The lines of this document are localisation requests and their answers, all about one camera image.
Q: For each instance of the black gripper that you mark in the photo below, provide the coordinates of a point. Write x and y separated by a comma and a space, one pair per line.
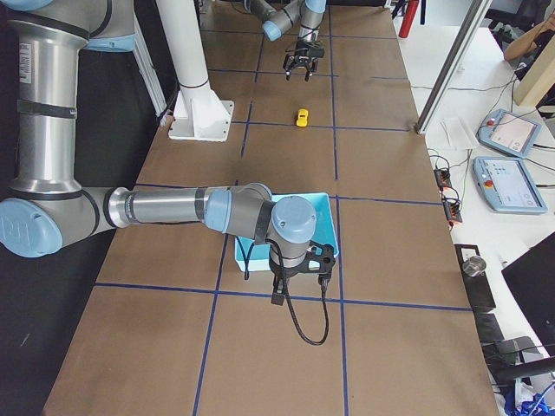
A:
304, 51

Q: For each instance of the yellow beetle toy car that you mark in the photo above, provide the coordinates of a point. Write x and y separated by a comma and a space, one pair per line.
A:
302, 117

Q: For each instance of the person forearm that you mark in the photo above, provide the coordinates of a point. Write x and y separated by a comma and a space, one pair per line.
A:
527, 42

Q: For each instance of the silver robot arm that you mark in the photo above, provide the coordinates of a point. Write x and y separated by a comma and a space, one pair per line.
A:
277, 22
52, 205

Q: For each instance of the blue tape strip crosswise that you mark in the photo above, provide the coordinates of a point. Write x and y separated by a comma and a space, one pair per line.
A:
274, 124

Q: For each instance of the blue tape strip lengthwise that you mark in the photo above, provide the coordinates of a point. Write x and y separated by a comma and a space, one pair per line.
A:
338, 224

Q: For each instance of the red fire extinguisher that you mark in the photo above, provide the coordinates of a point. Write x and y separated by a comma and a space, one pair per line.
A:
411, 7

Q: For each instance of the white paper sheet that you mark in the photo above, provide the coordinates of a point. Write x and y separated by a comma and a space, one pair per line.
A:
459, 136

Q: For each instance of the light blue plastic bin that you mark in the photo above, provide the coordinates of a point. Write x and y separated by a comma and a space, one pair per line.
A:
324, 234

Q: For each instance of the upper teach pendant tablet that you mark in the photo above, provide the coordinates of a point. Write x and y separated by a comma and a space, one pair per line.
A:
508, 133

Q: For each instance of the teach pendant tablet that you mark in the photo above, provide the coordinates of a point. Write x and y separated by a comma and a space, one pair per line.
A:
507, 186
508, 133

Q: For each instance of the lower teach pendant tablet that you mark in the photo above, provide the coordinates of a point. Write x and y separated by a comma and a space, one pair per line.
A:
507, 186

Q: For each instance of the silver metal cylinder weight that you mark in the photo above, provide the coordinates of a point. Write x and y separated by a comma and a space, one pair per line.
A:
473, 266

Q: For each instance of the white pedestal column base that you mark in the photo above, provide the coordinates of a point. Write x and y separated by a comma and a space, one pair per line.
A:
199, 114

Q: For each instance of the aluminium frame post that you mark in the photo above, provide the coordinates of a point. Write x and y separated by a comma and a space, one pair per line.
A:
476, 13

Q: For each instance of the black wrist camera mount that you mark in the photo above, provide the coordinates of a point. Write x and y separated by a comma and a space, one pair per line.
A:
319, 259

